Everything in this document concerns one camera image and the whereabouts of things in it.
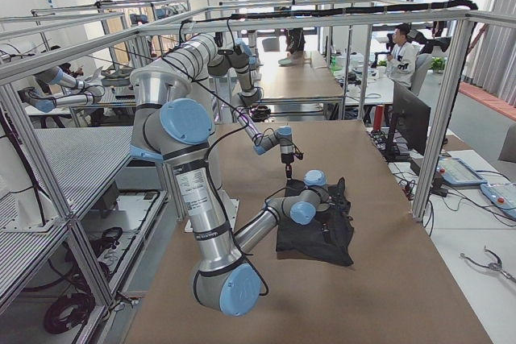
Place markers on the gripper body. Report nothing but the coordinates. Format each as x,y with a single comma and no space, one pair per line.
286,159
333,201

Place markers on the black printed t-shirt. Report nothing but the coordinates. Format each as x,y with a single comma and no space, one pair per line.
325,238

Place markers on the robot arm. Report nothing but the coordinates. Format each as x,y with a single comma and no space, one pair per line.
311,218
206,55

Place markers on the standing person dark clothes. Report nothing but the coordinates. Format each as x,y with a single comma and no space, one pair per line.
295,45

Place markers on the red cylinder bottle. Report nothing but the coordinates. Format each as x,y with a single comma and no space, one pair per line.
378,117

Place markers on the black computer monitor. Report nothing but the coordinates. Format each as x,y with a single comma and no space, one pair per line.
408,125

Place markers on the seated person white hoodie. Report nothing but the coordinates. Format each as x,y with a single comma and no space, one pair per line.
401,60

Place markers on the metal grabber tool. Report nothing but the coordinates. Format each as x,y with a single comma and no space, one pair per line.
496,265

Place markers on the aluminium cage frame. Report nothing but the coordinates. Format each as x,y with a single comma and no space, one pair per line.
22,156

